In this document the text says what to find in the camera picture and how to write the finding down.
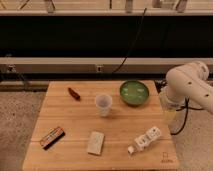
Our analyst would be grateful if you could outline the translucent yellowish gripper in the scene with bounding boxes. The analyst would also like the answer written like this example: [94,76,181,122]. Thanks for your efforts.
[159,88,177,125]

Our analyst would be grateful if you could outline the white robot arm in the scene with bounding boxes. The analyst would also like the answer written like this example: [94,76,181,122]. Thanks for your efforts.
[159,61,213,124]

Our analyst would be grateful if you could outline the white ceramic cup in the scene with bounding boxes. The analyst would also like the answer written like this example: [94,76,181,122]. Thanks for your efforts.
[95,94,113,117]

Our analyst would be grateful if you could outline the black cable on floor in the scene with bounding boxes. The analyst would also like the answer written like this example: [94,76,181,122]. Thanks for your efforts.
[155,79,205,136]

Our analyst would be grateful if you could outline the white plastic bottle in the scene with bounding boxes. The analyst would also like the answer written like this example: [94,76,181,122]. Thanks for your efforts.
[128,126,162,155]

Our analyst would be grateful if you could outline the wooden board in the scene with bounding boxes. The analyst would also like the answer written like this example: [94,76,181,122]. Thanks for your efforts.
[22,81,179,171]

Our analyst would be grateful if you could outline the green bowl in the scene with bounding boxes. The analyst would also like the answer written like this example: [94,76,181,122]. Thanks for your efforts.
[119,80,149,106]

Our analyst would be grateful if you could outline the red chili pepper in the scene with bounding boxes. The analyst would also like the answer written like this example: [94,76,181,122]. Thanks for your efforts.
[68,87,80,100]

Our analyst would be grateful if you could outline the black hanging cable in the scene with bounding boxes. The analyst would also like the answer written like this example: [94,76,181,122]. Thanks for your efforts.
[111,7,148,74]

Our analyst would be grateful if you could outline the beige sponge block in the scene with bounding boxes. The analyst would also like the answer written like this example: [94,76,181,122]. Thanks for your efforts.
[87,131,104,155]

